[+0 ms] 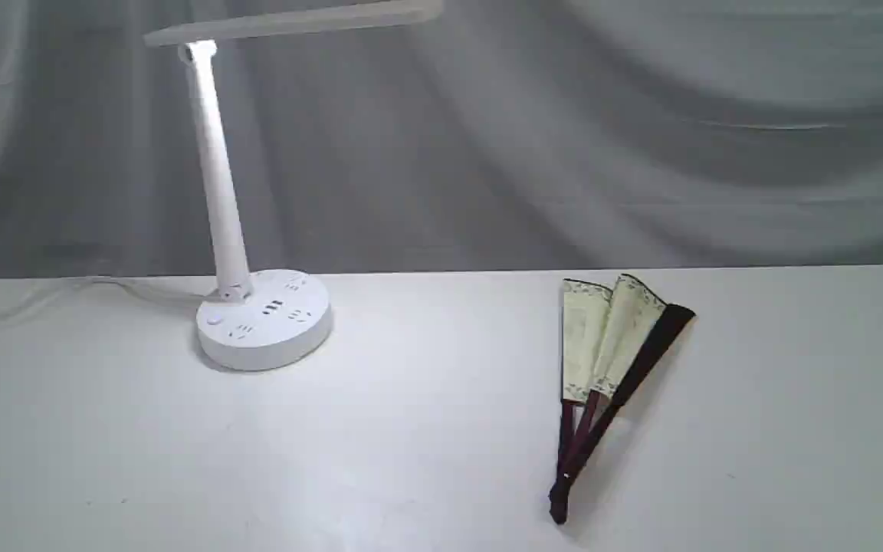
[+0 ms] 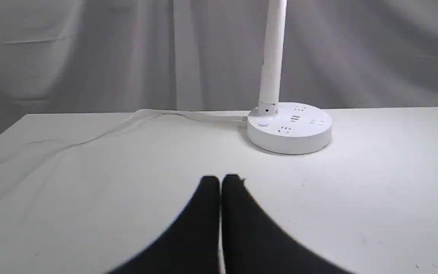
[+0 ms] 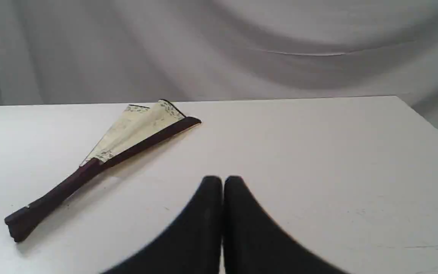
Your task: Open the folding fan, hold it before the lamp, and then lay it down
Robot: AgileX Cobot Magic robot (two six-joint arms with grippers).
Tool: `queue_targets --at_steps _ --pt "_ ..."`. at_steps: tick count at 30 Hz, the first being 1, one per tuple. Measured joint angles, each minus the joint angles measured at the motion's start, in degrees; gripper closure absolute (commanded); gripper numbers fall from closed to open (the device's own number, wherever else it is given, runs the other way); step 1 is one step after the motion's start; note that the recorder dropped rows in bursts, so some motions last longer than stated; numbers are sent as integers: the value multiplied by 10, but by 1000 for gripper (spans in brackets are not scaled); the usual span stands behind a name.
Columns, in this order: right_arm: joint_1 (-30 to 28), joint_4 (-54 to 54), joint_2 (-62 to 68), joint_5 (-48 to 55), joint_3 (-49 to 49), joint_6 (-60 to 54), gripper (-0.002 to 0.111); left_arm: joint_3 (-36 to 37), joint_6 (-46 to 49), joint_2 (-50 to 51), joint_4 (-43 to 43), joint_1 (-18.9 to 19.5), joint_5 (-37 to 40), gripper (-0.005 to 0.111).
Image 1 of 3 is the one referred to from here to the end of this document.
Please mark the cream paper folding fan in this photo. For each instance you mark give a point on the cream paper folding fan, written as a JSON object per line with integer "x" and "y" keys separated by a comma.
{"x": 611, "y": 339}

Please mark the white desk lamp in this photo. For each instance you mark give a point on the white desk lamp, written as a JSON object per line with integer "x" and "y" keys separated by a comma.
{"x": 258, "y": 321}

